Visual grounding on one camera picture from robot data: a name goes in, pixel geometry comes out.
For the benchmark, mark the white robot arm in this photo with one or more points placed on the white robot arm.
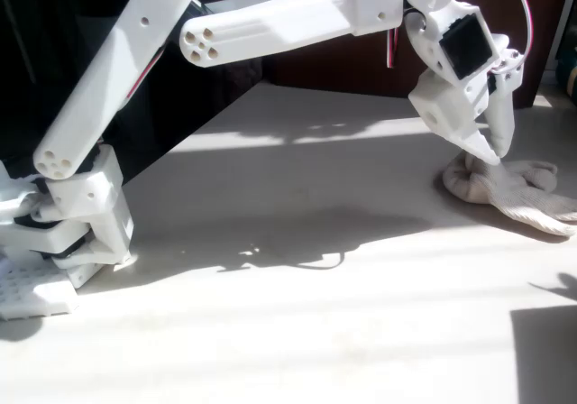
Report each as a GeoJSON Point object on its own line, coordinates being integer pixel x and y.
{"type": "Point", "coordinates": [279, 25]}

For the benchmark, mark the white cloth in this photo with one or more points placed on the white cloth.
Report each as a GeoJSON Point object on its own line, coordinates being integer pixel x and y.
{"type": "Point", "coordinates": [496, 187]}

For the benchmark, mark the white door frame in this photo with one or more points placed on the white door frame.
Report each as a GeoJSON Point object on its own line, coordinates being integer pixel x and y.
{"type": "Point", "coordinates": [559, 30]}

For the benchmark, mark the dark brown wooden cabinet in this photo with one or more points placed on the dark brown wooden cabinet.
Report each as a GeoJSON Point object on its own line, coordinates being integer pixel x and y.
{"type": "Point", "coordinates": [338, 66]}

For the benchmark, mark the white perforated base plate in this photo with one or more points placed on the white perforated base plate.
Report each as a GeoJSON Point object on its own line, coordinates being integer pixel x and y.
{"type": "Point", "coordinates": [31, 291]}

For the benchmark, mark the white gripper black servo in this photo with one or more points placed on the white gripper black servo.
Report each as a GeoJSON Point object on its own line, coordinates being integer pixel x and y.
{"type": "Point", "coordinates": [466, 120]}

